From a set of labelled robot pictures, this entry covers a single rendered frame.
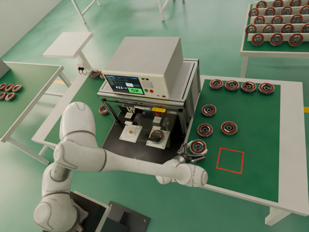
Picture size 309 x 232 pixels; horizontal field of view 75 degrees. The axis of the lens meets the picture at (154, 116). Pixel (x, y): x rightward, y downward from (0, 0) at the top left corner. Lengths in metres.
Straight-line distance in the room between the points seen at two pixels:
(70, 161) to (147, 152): 0.84
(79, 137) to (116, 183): 1.63
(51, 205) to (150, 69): 0.95
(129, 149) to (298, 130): 1.21
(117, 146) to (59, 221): 0.65
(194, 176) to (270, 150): 0.68
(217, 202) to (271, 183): 0.81
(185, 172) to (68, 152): 0.55
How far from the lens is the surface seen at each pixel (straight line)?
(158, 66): 1.28
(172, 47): 1.39
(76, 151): 0.81
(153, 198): 2.24
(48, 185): 1.37
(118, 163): 0.92
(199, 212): 2.16
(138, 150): 1.59
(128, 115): 1.60
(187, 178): 1.05
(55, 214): 1.32
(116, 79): 1.39
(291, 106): 1.83
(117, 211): 2.32
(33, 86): 2.83
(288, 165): 1.56
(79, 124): 0.87
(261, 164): 1.52
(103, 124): 1.88
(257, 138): 1.60
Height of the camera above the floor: 2.12
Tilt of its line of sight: 52 degrees down
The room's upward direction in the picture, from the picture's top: 21 degrees counter-clockwise
